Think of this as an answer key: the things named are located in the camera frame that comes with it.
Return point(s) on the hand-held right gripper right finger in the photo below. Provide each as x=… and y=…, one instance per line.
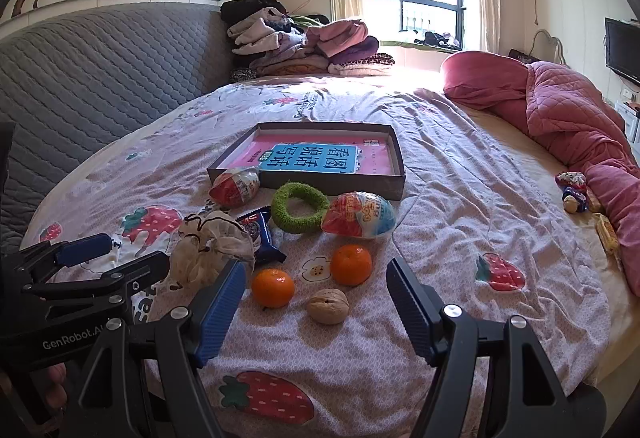
x=407, y=308

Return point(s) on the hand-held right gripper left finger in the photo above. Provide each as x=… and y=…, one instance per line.
x=220, y=313

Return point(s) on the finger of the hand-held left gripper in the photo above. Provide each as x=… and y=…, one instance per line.
x=85, y=249
x=140, y=270

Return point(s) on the tangerine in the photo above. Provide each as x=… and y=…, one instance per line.
x=272, y=288
x=351, y=264

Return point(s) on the walnut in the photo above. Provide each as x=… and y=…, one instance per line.
x=327, y=305

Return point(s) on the blue cookie packet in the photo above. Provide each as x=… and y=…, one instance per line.
x=260, y=238

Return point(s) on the large toy egg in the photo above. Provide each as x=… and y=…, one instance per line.
x=357, y=215

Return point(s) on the shallow grey cardboard box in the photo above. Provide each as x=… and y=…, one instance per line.
x=385, y=188

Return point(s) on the small toy egg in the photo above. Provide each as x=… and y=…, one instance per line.
x=235, y=186

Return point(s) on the person's left hand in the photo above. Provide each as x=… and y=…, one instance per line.
x=55, y=383

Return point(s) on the strawberry print bed sheet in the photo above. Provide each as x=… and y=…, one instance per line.
x=450, y=198

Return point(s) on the grey quilted headboard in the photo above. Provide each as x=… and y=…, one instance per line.
x=100, y=78

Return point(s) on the pink quilted blanket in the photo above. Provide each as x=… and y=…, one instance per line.
x=575, y=268
x=575, y=118

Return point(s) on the pink and blue book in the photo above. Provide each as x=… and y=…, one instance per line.
x=310, y=158

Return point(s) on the small colourful toy figure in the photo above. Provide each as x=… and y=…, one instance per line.
x=575, y=190

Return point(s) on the yellow packet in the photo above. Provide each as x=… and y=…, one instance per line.
x=607, y=235

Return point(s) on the green cloth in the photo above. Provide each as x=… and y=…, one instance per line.
x=400, y=44

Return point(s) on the dark cloth bundle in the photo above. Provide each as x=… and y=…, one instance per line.
x=437, y=38

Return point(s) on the pile of folded clothes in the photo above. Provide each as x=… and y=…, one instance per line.
x=300, y=48

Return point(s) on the dark bag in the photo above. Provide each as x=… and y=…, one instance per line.
x=522, y=56

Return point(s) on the white cabinet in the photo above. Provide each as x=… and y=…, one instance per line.
x=630, y=121

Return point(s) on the white heart-shaped chair back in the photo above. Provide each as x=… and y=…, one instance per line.
x=550, y=41

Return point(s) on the black television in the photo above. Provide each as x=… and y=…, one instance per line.
x=622, y=51

